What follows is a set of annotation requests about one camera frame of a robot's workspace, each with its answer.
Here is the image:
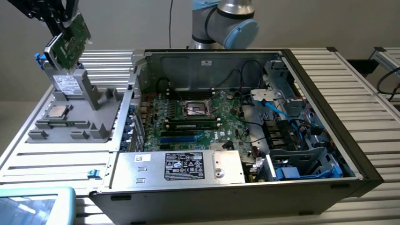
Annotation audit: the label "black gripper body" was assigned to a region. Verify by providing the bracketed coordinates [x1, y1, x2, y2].
[19, 0, 80, 23]

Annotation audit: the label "green graphics card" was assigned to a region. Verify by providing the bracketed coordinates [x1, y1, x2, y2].
[43, 13, 93, 71]

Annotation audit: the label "tall blue plastic clip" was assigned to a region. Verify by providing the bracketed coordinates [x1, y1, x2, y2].
[32, 53, 44, 71]

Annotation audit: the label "silver disk with label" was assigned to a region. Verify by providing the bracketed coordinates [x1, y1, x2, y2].
[52, 74, 84, 96]

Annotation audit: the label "silver CPU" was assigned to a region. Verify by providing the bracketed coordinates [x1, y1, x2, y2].
[45, 105, 75, 121]

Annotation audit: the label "grey parts rack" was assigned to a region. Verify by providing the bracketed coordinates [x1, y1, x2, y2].
[24, 68, 127, 144]

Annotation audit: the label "CPU socket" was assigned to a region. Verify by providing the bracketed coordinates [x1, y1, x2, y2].
[177, 99, 217, 118]

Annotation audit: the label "black expansion slot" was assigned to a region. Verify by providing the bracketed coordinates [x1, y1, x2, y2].
[160, 130, 189, 138]

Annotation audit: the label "installed black RAM stick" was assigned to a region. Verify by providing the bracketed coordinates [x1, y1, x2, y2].
[169, 119, 220, 131]

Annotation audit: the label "blue expansion slot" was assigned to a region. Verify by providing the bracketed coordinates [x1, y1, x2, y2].
[160, 136, 197, 143]

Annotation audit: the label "green motherboard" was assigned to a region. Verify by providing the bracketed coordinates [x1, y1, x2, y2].
[140, 90, 255, 163]

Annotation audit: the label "silver power supply unit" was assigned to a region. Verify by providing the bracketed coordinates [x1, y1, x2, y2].
[108, 150, 247, 188]

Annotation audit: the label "silver chipset heatsink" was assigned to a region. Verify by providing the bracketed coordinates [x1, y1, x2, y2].
[208, 141, 232, 151]

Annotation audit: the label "silver disk bay cage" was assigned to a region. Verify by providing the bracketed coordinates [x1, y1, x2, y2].
[249, 59, 309, 119]

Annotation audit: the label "light blue tray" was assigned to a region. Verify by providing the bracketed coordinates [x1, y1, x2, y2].
[0, 186, 76, 225]

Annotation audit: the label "black case fan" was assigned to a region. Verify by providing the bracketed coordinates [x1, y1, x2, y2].
[261, 120, 301, 150]

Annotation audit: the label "black open PC case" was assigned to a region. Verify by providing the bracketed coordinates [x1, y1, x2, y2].
[88, 48, 384, 225]

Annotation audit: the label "disk bay with blue rails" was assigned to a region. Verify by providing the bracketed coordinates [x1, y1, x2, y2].
[269, 144, 347, 181]

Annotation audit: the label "thin black wall cable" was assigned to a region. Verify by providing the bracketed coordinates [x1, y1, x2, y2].
[169, 0, 175, 48]

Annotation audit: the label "black wire in case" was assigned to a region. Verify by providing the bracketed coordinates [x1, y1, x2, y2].
[215, 60, 267, 91]

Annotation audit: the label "blue SATA wire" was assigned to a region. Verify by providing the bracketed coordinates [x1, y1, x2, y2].
[261, 98, 303, 124]

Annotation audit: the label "aluminium side table frame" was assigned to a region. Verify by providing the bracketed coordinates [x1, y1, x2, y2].
[368, 46, 400, 78]

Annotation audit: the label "thick black looped cable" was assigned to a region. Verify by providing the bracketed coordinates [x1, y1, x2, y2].
[376, 66, 400, 102]

